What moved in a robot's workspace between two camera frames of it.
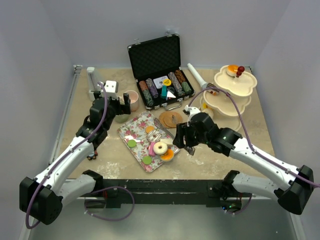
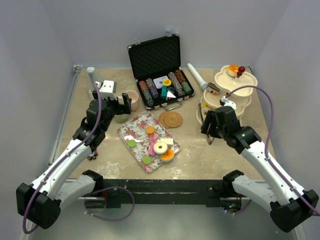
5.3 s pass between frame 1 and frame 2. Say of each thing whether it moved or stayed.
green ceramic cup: stayed
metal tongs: moved
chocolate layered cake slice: stayed
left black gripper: stayed
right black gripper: moved
